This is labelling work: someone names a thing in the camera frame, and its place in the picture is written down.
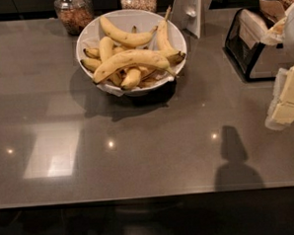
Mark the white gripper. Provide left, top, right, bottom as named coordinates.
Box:
left=264, top=66, right=294, bottom=130

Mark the white standing card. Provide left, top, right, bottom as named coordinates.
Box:
left=171, top=0, right=212, bottom=39

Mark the top yellow banana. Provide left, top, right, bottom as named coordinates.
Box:
left=100, top=16, right=157, bottom=47

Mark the large front yellow banana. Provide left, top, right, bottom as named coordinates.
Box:
left=93, top=49, right=177, bottom=84

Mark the white paper liner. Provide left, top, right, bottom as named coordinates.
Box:
left=80, top=32, right=179, bottom=99

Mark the white bowl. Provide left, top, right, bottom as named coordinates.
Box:
left=73, top=6, right=190, bottom=101

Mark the small lower yellow banana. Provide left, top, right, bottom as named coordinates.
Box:
left=120, top=67, right=141, bottom=90

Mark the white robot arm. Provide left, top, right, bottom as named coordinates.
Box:
left=264, top=3, right=294, bottom=130

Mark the middle left yellow banana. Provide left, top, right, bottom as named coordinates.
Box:
left=99, top=37, right=122, bottom=87

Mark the left glass jar with nuts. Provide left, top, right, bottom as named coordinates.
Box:
left=54, top=0, right=95, bottom=36

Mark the far left banana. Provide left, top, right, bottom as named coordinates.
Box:
left=80, top=47, right=102, bottom=72

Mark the right glass jar with grains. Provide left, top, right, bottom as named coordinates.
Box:
left=120, top=0, right=157, bottom=13

